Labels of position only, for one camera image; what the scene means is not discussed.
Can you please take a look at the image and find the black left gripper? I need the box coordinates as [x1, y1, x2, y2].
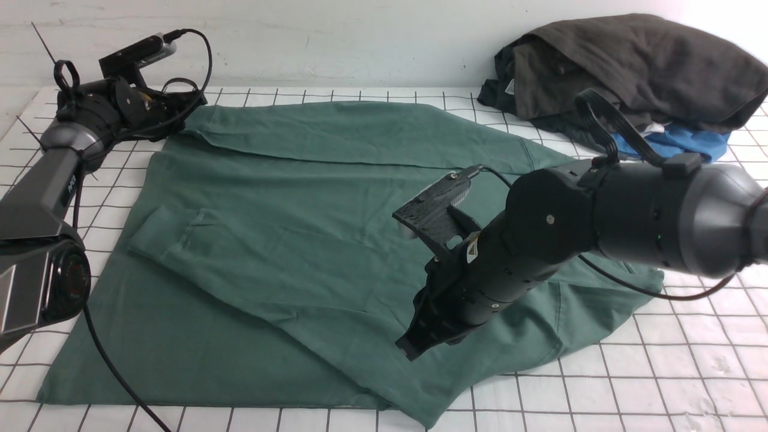
[79, 77, 208, 133]

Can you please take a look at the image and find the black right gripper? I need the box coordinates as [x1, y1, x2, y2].
[395, 210, 565, 362]

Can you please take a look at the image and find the green long-sleeved shirt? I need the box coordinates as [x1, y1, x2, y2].
[36, 101, 664, 429]

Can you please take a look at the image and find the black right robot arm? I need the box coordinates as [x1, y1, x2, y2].
[393, 89, 767, 361]

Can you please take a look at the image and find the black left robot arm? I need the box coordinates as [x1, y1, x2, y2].
[1, 60, 205, 350]

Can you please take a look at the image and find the dark green garment under pile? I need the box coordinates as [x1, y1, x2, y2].
[477, 44, 605, 153]

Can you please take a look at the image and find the blue garment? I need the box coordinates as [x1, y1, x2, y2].
[641, 124, 731, 164]

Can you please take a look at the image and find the dark grey-brown garment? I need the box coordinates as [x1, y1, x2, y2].
[513, 14, 767, 134]

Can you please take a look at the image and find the white grid-pattern table cloth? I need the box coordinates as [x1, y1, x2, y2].
[1, 86, 766, 431]

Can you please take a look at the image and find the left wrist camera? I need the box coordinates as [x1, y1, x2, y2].
[99, 33, 176, 87]

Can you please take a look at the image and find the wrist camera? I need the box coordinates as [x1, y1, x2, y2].
[99, 33, 176, 87]
[392, 165, 482, 262]

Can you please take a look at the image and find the right camera cable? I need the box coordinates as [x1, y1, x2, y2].
[478, 166, 739, 302]

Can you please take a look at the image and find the camera cable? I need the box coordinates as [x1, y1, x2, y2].
[72, 29, 214, 432]
[478, 166, 739, 302]

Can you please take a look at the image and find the left camera cable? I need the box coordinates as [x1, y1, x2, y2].
[72, 29, 214, 432]

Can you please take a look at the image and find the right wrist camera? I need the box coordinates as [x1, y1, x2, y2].
[392, 165, 482, 262]

